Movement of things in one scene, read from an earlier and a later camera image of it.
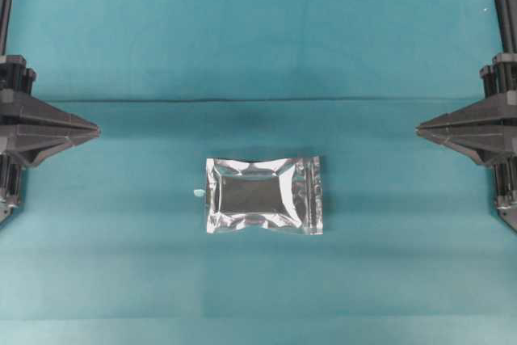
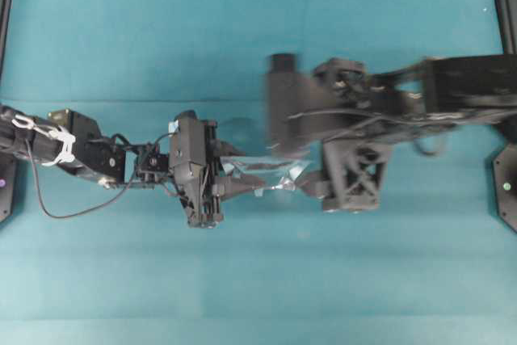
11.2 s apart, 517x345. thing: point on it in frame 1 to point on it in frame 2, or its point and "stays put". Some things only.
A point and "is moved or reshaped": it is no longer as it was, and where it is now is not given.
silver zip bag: [284, 194] is moved or reshaped
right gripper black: [500, 80] to [351, 175]
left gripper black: [16, 81] to [195, 153]
